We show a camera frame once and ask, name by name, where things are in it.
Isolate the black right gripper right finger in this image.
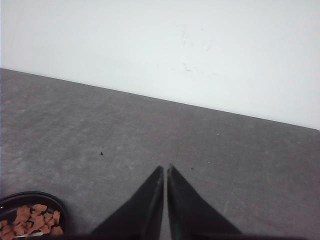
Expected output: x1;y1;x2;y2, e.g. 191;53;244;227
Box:
167;165;243;240

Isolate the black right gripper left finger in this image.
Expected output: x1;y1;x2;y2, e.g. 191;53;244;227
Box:
91;166;164;240

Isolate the brown beef cube pile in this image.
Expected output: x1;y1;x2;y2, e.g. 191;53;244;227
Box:
0;204;64;240

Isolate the black frying pan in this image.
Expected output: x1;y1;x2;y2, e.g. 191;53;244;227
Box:
0;191;71;240

